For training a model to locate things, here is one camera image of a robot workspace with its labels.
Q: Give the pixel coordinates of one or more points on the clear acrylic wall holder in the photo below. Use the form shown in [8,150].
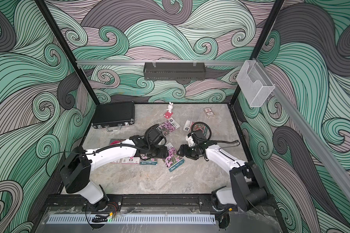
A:
[255,83]

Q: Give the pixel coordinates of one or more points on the small seed packet far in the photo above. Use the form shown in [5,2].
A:
[208,112]

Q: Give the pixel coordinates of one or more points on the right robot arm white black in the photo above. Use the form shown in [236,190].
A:
[247,186]

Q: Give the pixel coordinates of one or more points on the white rabbit figurine pink base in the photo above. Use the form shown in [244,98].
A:
[169,111]

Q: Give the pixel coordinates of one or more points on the black front rail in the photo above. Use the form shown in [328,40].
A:
[202,202]

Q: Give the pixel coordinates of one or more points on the white slotted cable duct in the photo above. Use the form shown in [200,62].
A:
[134,219]

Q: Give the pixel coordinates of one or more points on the red flower seed packet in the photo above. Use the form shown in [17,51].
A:
[188,127]

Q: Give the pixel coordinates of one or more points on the purple flower seed packet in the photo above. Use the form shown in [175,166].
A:
[168,126]

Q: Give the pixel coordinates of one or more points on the black wall tray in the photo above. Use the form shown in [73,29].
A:
[170,71]

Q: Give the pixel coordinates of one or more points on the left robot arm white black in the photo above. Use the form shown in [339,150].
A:
[77,167]

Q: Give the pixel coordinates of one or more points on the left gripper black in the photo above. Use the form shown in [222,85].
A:
[163,150]

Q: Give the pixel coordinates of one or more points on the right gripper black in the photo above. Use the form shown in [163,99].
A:
[184,151]

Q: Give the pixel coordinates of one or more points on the black aluminium briefcase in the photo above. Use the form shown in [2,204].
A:
[113,115]

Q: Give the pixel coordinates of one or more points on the white teal seed packet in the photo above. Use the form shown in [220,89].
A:
[173,161]

